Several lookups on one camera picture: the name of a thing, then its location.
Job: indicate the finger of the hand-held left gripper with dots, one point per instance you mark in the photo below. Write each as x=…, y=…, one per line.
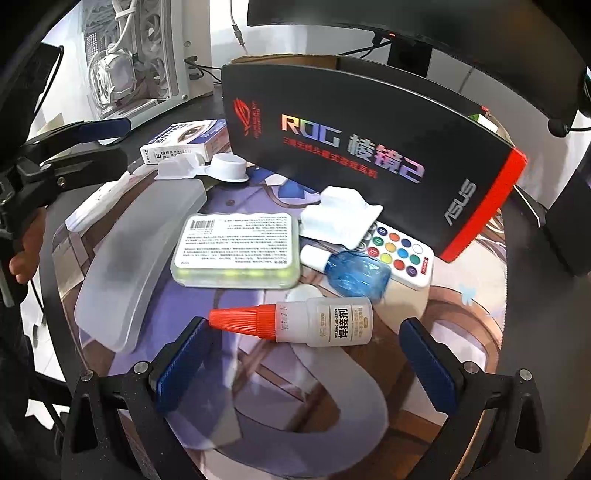
x=104, y=129
x=78, y=168

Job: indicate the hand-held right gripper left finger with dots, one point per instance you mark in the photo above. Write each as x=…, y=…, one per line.
x=180, y=364

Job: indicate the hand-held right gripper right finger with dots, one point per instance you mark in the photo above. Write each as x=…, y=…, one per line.
x=429, y=369

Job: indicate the white plastic packet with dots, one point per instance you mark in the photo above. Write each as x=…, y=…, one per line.
x=97, y=203

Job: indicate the small white plastic blister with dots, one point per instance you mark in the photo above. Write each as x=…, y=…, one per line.
x=178, y=167

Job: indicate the frosted plastic sheet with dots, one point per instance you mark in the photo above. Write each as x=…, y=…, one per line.
x=129, y=272

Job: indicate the white colour-button remote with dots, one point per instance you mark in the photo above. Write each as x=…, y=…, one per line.
x=401, y=258

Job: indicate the orange-capped white bottle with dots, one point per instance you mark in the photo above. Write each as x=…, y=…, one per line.
x=323, y=323

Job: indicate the blue transparent bottle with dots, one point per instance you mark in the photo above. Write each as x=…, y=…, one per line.
x=358, y=274

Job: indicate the yellow-green labelled plastic case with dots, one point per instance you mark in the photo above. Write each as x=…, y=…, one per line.
x=235, y=249

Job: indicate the black and red cardboard box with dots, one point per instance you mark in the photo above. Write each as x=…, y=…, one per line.
x=369, y=157

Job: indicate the green and white box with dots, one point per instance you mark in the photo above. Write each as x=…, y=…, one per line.
x=482, y=113

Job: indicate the person's left hand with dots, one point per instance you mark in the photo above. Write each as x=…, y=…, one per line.
x=30, y=258

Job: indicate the white computer case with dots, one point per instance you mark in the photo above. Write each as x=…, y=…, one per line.
x=134, y=55

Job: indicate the blue white eye-print box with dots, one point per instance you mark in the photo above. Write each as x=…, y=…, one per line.
x=184, y=138

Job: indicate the printed desk mat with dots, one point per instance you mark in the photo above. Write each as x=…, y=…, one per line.
x=323, y=406

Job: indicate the white plastic cup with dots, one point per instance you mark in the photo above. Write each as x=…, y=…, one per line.
x=226, y=168

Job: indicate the white round cap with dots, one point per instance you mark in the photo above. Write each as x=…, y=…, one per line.
x=300, y=293

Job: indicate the white folded cloth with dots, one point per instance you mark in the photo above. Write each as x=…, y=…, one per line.
x=341, y=217

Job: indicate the black cylindrical speaker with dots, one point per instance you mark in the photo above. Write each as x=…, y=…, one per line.
x=572, y=230

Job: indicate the black headset with microphone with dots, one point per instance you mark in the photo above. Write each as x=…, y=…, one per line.
x=559, y=127

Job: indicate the black curved monitor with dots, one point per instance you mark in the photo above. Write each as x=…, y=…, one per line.
x=461, y=18

